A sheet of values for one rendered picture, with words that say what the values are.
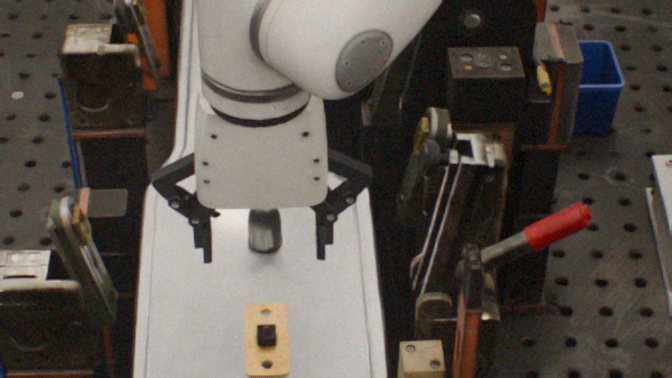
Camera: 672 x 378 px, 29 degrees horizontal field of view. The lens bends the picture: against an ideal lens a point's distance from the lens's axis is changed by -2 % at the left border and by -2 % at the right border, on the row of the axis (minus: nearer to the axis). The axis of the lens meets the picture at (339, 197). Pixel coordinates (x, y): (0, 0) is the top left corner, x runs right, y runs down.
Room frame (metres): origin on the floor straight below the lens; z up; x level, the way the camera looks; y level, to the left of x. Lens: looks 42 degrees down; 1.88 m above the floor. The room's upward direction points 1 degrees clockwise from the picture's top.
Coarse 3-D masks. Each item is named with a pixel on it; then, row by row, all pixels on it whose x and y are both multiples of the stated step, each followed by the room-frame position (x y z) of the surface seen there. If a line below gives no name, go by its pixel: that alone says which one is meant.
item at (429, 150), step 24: (432, 144) 0.79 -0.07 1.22; (456, 144) 0.80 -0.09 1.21; (480, 144) 0.79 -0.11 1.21; (432, 168) 0.77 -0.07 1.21; (456, 168) 0.79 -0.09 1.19; (480, 168) 0.77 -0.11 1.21; (456, 192) 0.77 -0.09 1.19; (480, 192) 0.77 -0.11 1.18; (456, 216) 0.77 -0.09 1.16; (432, 240) 0.80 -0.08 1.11; (456, 240) 0.77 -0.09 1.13; (432, 264) 0.77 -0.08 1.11; (456, 264) 0.77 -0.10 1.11; (432, 288) 0.77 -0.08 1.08
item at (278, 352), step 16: (256, 304) 0.82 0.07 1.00; (272, 304) 0.82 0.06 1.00; (256, 320) 0.80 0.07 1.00; (272, 320) 0.80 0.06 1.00; (256, 336) 0.78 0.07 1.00; (272, 336) 0.77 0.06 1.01; (288, 336) 0.78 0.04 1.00; (256, 352) 0.76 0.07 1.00; (272, 352) 0.76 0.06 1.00; (288, 352) 0.76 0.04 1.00; (256, 368) 0.74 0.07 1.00; (272, 368) 0.74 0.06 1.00; (288, 368) 0.74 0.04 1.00
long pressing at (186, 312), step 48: (192, 0) 1.31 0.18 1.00; (192, 48) 1.21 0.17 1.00; (192, 96) 1.12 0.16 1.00; (192, 144) 1.04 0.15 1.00; (144, 192) 0.97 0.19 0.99; (192, 192) 0.97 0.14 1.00; (144, 240) 0.90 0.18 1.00; (192, 240) 0.90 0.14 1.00; (240, 240) 0.90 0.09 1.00; (288, 240) 0.90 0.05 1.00; (336, 240) 0.90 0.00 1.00; (144, 288) 0.84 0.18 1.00; (192, 288) 0.84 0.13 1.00; (240, 288) 0.84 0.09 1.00; (288, 288) 0.84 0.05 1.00; (336, 288) 0.84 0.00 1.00; (144, 336) 0.78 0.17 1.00; (192, 336) 0.78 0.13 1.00; (240, 336) 0.78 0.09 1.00; (336, 336) 0.78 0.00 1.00; (384, 336) 0.78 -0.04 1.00
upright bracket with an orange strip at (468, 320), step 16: (480, 256) 0.69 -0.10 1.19; (464, 272) 0.69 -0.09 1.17; (480, 272) 0.67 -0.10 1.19; (464, 288) 0.69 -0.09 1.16; (480, 288) 0.67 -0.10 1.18; (464, 304) 0.68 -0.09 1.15; (480, 304) 0.67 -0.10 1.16; (464, 320) 0.67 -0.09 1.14; (480, 320) 0.67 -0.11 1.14; (464, 336) 0.67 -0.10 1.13; (464, 352) 0.67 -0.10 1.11; (464, 368) 0.67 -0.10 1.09
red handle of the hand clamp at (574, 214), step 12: (576, 204) 0.80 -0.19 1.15; (552, 216) 0.79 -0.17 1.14; (564, 216) 0.79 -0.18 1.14; (576, 216) 0.79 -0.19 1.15; (588, 216) 0.79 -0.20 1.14; (528, 228) 0.79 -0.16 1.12; (540, 228) 0.79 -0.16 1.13; (552, 228) 0.78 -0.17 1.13; (564, 228) 0.78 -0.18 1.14; (576, 228) 0.78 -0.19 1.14; (504, 240) 0.80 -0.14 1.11; (516, 240) 0.79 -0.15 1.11; (528, 240) 0.78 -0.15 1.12; (540, 240) 0.78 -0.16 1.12; (552, 240) 0.78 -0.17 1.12; (492, 252) 0.79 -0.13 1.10; (504, 252) 0.78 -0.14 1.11; (516, 252) 0.78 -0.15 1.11; (528, 252) 0.78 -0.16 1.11; (492, 264) 0.78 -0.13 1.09; (504, 264) 0.78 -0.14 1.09; (456, 276) 0.78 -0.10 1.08
